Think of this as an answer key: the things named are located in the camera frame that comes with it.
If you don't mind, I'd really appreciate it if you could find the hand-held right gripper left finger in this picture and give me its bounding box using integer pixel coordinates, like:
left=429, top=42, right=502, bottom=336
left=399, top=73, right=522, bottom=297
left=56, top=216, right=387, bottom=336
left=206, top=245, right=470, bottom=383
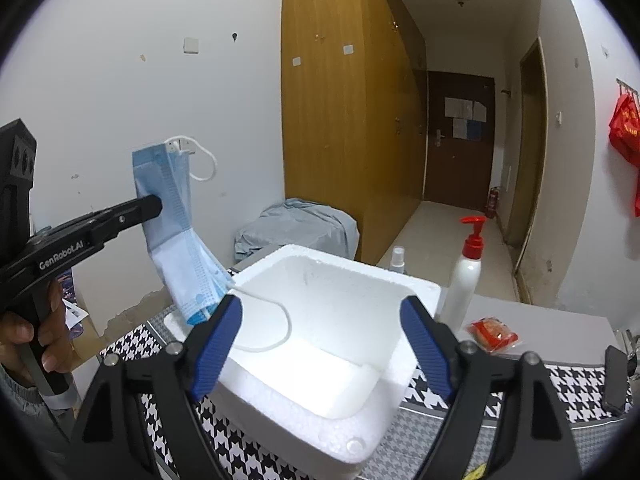
left=70, top=294, right=244, bottom=480

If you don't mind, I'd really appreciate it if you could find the white foam box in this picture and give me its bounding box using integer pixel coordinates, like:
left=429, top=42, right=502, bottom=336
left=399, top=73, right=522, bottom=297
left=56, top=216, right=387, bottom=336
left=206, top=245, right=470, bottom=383
left=164, top=244, right=442, bottom=478

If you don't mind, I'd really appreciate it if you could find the person's left forearm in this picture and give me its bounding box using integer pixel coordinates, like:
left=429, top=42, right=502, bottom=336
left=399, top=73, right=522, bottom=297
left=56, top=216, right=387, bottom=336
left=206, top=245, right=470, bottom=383
left=0, top=362, right=71, bottom=461

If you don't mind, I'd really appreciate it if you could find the red hanging bag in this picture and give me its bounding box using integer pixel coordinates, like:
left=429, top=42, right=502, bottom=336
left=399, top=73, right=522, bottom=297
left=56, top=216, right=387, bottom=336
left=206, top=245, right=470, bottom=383
left=608, top=92, right=640, bottom=218

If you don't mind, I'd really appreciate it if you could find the blue face mask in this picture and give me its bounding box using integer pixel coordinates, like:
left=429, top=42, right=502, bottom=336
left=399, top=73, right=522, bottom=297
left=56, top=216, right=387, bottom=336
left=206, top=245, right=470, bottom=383
left=131, top=134, right=293, bottom=353

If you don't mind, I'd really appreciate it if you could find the white pump lotion bottle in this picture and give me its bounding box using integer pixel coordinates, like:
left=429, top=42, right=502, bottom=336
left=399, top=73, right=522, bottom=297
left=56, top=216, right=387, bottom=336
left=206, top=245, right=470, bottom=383
left=440, top=216, right=487, bottom=333

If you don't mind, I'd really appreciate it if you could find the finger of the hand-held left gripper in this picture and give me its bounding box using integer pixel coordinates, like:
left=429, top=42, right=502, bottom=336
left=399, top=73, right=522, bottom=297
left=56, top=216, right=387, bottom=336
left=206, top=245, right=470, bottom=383
left=91, top=195, right=164, bottom=248

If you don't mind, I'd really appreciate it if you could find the black phone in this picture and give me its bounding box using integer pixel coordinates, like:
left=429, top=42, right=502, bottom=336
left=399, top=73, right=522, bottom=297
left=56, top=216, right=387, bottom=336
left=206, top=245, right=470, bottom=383
left=601, top=345, right=632, bottom=416

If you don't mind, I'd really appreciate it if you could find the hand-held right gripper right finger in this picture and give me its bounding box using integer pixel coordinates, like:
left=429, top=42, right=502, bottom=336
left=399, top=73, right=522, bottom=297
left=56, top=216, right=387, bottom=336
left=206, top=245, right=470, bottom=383
left=399, top=295, right=583, bottom=480

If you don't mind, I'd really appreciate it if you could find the wooden door frame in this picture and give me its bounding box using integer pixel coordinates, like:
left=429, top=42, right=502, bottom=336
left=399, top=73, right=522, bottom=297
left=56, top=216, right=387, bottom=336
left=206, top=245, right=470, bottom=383
left=505, top=37, right=548, bottom=306

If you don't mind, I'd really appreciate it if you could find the red snack packet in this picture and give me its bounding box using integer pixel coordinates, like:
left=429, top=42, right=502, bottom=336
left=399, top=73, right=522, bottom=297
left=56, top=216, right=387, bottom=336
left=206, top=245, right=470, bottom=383
left=465, top=316, right=522, bottom=356

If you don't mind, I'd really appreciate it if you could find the wooden wardrobe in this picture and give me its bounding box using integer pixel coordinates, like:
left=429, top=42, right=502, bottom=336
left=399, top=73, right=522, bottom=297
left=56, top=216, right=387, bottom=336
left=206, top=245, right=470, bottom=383
left=280, top=0, right=428, bottom=263

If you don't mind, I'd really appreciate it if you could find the houndstooth tablecloth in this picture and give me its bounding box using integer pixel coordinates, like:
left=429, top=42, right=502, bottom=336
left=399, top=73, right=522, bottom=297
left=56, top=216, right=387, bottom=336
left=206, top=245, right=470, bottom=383
left=97, top=305, right=633, bottom=480

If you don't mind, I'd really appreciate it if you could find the cardboard box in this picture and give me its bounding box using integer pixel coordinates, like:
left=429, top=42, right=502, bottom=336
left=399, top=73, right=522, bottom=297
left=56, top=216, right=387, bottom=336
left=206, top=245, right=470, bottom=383
left=61, top=270, right=103, bottom=361

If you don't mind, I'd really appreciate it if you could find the person's left hand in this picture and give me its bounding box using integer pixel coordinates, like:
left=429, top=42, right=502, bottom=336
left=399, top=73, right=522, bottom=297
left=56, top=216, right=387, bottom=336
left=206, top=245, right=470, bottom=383
left=0, top=280, right=76, bottom=376

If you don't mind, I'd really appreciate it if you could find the dark brown door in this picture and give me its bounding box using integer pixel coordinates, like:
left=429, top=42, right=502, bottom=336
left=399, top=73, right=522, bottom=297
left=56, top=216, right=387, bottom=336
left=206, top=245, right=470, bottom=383
left=424, top=71, right=496, bottom=208

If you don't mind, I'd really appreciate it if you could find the grey cloth pile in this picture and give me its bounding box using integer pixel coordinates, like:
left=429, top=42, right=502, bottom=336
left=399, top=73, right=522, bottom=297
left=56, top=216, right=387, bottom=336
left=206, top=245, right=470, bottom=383
left=235, top=198, right=360, bottom=263

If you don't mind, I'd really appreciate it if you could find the white paper sheet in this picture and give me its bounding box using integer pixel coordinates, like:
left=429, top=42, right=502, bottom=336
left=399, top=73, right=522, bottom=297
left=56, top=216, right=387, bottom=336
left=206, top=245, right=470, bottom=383
left=445, top=98, right=487, bottom=122

